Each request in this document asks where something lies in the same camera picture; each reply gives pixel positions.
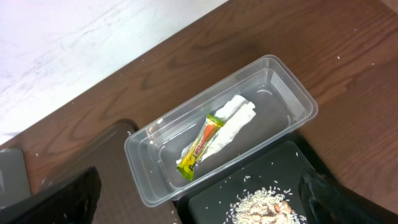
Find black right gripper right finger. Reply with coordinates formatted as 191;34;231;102
298;169;397;224

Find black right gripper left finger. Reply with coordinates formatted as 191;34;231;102
1;167;101;224

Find rice food scraps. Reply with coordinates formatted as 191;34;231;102
205;151;308;224

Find white tissue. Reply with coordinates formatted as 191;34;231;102
175;94;257;165

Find green orange snack wrapper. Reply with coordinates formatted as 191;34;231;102
177;114;224;180

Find black waste tray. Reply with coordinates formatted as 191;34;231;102
177;133;340;224

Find grey plastic dishwasher rack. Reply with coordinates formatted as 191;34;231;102
1;149;31;209

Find clear plastic waste bin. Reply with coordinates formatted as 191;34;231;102
124;55;318;207

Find dark brown serving tray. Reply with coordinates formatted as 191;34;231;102
40;119;181;224

